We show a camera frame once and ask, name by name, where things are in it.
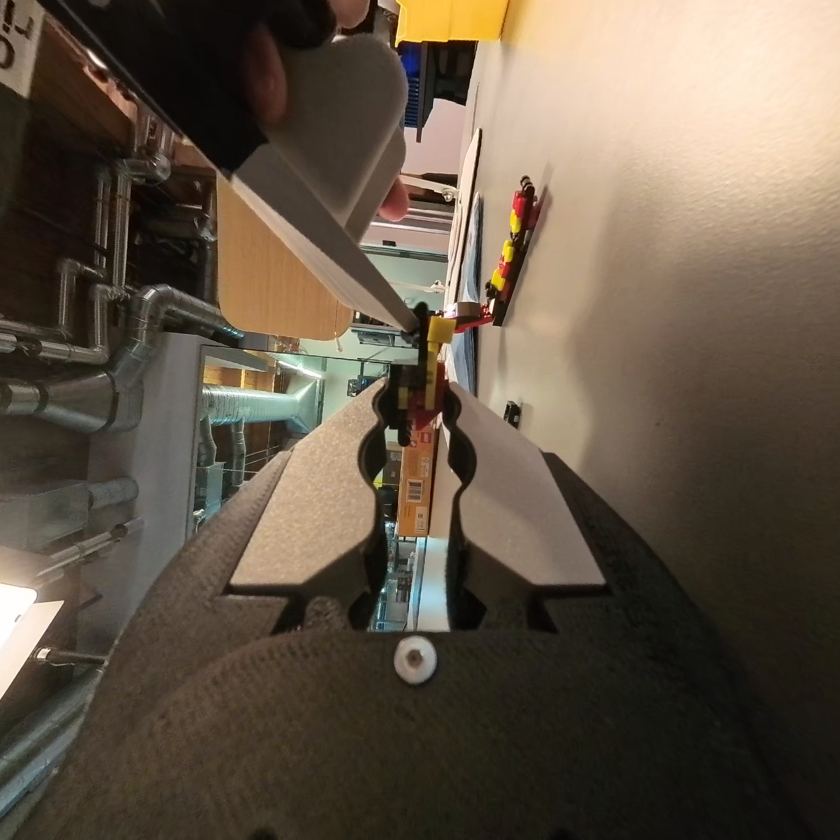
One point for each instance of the long red yellow lego assembly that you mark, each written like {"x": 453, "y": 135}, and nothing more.
{"x": 512, "y": 249}

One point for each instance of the silver ventilation duct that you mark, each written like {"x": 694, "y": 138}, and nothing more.
{"x": 164, "y": 308}

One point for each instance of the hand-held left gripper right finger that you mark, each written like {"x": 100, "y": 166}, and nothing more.
{"x": 525, "y": 518}

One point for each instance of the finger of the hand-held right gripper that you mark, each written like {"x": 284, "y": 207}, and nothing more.
{"x": 328, "y": 262}

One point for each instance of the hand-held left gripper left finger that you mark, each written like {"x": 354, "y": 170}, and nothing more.
{"x": 302, "y": 518}

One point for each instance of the open instruction booklet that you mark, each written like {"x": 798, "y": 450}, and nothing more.
{"x": 467, "y": 262}

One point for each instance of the orange cardboard lego box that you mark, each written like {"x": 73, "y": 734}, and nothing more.
{"x": 413, "y": 492}

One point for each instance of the small black yellow lego assembly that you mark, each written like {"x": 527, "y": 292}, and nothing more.
{"x": 423, "y": 394}

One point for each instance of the black lego clip piece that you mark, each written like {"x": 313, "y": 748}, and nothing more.
{"x": 513, "y": 413}

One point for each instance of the person's right hand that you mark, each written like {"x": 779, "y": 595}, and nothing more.
{"x": 266, "y": 79}

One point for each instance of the yellow plastic bin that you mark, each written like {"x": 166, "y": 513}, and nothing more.
{"x": 453, "y": 19}

